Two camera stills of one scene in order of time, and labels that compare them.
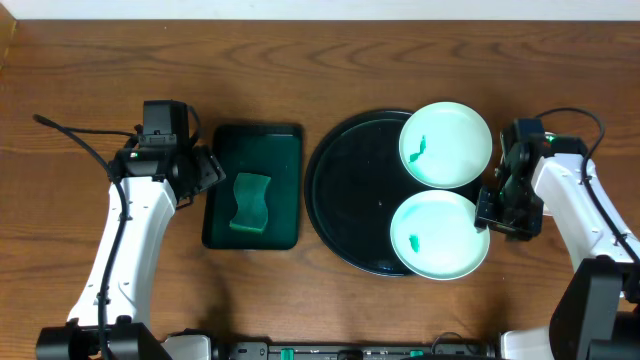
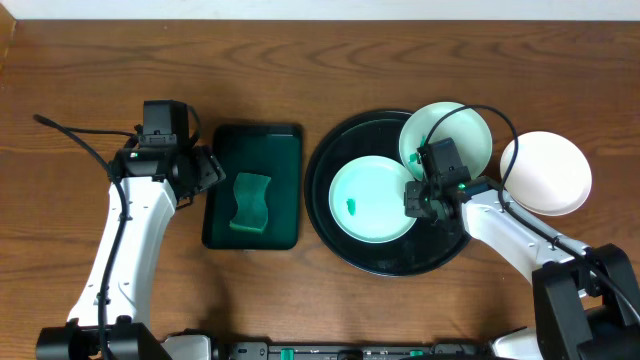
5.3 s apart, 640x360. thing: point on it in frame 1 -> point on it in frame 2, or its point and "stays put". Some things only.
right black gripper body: x=516 y=209 -> x=421 y=200
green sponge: x=250 y=199 stays put
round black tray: x=354 y=184 stays put
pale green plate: x=446 y=144 stays put
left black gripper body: x=206 y=166 stays put
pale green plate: x=434 y=235 -> x=367 y=199
